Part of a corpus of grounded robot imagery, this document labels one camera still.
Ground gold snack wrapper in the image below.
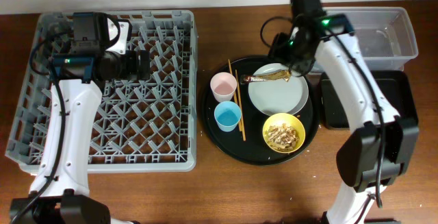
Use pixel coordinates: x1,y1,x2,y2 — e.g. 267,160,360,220
240,70,292,84

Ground yellow bowl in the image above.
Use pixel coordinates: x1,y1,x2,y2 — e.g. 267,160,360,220
262,113,306,153

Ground brown food scraps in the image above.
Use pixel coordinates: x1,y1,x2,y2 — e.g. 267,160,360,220
266,123,299,152

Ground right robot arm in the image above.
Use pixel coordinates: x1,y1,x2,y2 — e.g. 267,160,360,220
268,0,419,223

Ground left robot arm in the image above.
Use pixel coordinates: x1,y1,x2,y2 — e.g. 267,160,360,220
10,12,150,223

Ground grey dishwasher rack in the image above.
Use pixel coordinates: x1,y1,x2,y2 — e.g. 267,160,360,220
5,10,198,175

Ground grey round plate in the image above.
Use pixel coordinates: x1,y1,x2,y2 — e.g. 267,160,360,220
240,63,309,116

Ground wooden chopstick right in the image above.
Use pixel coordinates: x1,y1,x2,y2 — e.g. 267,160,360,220
235,69,246,141

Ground wooden chopstick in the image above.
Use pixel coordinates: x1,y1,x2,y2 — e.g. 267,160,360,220
235,69,246,141
227,58,243,132

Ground wooden chopstick left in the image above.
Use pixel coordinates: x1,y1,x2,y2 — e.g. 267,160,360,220
227,58,243,132

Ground round black tray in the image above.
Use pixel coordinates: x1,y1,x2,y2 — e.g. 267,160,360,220
201,56,321,166

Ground pink plastic cup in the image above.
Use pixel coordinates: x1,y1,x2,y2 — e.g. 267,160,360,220
210,72,237,102

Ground clear plastic bin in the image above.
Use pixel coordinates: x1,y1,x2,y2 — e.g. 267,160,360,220
326,7,418,71

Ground blue plastic cup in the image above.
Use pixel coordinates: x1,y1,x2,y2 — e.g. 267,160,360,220
214,101,242,132

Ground black rectangular tray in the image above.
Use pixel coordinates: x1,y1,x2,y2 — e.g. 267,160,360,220
320,71,419,129

